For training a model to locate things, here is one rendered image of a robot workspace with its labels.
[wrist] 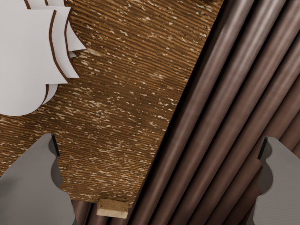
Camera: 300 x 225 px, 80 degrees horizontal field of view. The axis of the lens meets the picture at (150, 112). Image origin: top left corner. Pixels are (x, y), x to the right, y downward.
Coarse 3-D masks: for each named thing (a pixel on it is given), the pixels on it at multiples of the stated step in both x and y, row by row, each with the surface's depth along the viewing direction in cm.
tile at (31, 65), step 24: (0, 0) 16; (24, 0) 17; (0, 24) 17; (24, 24) 17; (48, 24) 18; (0, 48) 18; (24, 48) 18; (48, 48) 19; (0, 72) 19; (24, 72) 19; (48, 72) 19; (0, 96) 20; (24, 96) 20
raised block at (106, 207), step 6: (102, 198) 35; (102, 204) 34; (108, 204) 34; (114, 204) 35; (120, 204) 35; (126, 204) 36; (96, 210) 34; (102, 210) 33; (108, 210) 33; (114, 210) 33; (120, 210) 34; (126, 210) 34; (108, 216) 34; (114, 216) 34; (120, 216) 34; (126, 216) 34
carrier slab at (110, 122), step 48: (96, 0) 22; (144, 0) 23; (192, 0) 24; (96, 48) 24; (144, 48) 25; (192, 48) 26; (96, 96) 27; (144, 96) 28; (0, 144) 28; (96, 144) 30; (144, 144) 32; (96, 192) 34
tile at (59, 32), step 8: (32, 0) 18; (40, 0) 18; (32, 8) 18; (40, 8) 18; (48, 8) 18; (56, 8) 18; (64, 8) 18; (72, 8) 19; (56, 16) 18; (64, 16) 18; (56, 24) 19; (64, 24) 19; (56, 32) 19; (64, 32) 19; (56, 40) 19; (64, 40) 19; (56, 48) 20; (64, 48) 20; (56, 56) 20; (64, 56) 20; (64, 64) 20; (72, 64) 21; (64, 72) 21; (72, 72) 21; (56, 88) 21; (48, 96) 21
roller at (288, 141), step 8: (296, 120) 38; (288, 128) 39; (296, 128) 38; (288, 136) 39; (296, 136) 38; (288, 144) 39; (256, 176) 43; (256, 184) 43; (248, 192) 45; (256, 192) 44; (240, 200) 46; (248, 200) 45; (240, 208) 46; (248, 208) 46; (232, 216) 47; (240, 216) 46; (224, 224) 49; (232, 224) 48
